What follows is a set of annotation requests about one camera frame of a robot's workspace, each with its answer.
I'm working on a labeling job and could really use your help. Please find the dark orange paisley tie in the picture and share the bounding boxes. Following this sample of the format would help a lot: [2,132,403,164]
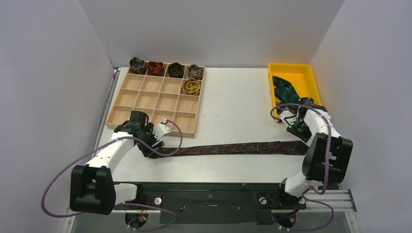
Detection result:
[149,140,309,159]

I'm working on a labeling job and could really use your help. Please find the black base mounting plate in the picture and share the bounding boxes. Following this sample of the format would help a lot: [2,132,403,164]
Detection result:
[114,183,323,227]

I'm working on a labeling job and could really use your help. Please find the green striped tie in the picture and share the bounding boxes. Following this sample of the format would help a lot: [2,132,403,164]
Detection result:
[272,76,300,103]

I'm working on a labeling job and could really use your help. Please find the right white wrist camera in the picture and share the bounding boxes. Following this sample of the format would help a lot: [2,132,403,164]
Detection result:
[279,110,297,127]

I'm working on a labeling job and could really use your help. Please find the black gold rolled tie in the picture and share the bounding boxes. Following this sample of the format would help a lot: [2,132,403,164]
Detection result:
[167,62,185,78]

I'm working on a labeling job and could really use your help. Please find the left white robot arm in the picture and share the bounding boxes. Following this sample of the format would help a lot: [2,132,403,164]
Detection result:
[69,111,171,215]

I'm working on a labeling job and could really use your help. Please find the aluminium frame rail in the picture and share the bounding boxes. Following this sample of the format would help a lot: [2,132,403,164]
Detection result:
[69,190,360,233]

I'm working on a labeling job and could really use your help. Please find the red black rolled tie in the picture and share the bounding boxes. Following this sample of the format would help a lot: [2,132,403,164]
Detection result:
[146,61,165,77]

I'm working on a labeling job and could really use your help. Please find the wooden compartment tray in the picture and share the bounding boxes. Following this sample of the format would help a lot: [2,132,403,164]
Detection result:
[105,63,205,138]

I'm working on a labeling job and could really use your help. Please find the dark grey rolled tie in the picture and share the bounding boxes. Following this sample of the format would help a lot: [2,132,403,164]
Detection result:
[129,57,147,75]

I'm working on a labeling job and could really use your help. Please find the grey brown rolled tie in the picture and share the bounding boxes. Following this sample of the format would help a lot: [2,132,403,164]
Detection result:
[188,64,204,81]

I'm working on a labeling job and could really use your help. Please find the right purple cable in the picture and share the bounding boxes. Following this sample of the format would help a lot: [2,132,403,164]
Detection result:
[270,102,335,232]

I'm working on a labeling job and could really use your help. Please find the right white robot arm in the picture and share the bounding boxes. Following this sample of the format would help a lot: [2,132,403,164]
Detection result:
[274,97,353,208]

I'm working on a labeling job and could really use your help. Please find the yellow plastic bin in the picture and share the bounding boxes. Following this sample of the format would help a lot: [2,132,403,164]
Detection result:
[268,63,323,107]

